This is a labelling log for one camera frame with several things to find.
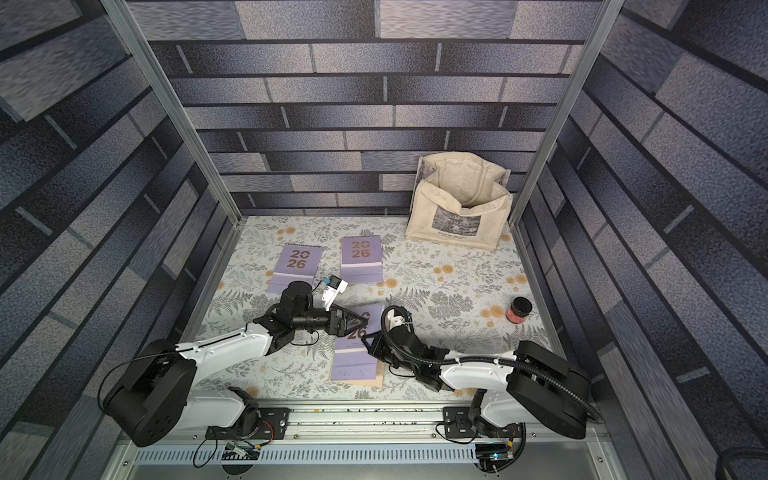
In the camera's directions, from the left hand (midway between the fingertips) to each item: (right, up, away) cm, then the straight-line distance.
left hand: (360, 319), depth 79 cm
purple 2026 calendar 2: (-26, +14, +26) cm, 39 cm away
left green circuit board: (-29, -30, -8) cm, 42 cm away
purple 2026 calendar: (-3, -13, +4) cm, 14 cm away
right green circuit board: (+33, -30, -9) cm, 45 cm away
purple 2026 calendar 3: (-2, +15, +28) cm, 32 cm away
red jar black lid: (+47, +1, +8) cm, 47 cm away
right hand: (-1, -6, +2) cm, 6 cm away
